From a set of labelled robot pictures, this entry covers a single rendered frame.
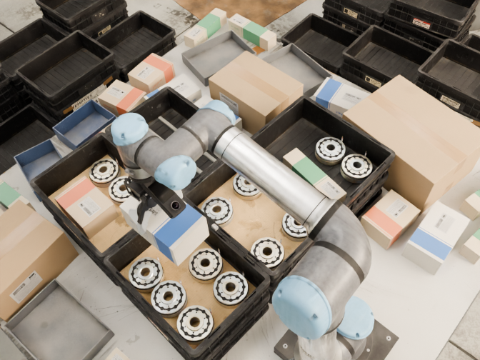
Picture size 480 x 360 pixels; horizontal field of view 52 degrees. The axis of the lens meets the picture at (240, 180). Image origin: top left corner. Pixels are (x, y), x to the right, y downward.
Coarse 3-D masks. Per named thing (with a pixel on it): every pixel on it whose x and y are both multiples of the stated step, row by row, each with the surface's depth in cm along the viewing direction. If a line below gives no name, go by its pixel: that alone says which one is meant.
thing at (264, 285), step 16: (208, 224) 148; (128, 240) 147; (224, 240) 147; (112, 256) 144; (240, 256) 142; (112, 272) 141; (128, 288) 138; (256, 288) 136; (144, 304) 135; (240, 304) 134; (160, 320) 132; (224, 320) 132; (176, 336) 130; (208, 336) 129; (192, 352) 127
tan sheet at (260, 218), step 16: (224, 192) 167; (240, 208) 163; (256, 208) 163; (272, 208) 163; (240, 224) 160; (256, 224) 159; (272, 224) 159; (240, 240) 156; (256, 240) 156; (288, 240) 156
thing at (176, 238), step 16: (128, 208) 129; (160, 208) 128; (192, 208) 128; (160, 224) 126; (176, 224) 125; (192, 224) 125; (160, 240) 123; (176, 240) 123; (192, 240) 127; (176, 256) 125
